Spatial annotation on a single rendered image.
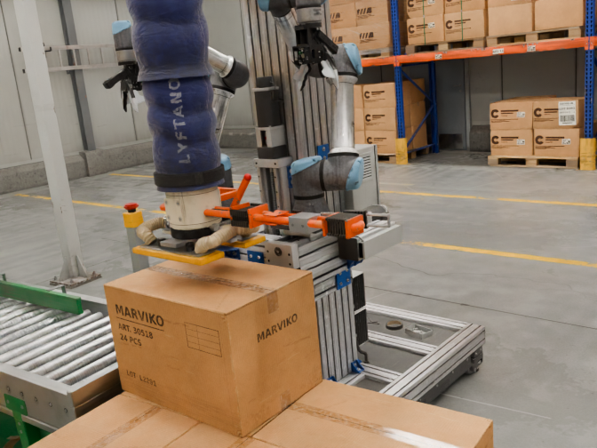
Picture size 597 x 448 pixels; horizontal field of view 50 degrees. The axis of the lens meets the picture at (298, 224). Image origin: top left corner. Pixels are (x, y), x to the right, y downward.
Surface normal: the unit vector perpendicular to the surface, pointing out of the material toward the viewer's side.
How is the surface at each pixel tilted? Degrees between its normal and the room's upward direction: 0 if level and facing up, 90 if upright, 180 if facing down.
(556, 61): 90
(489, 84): 90
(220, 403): 90
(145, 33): 75
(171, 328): 90
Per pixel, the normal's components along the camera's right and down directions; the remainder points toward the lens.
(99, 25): 0.75, 0.09
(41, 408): -0.58, 0.25
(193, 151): 0.26, -0.06
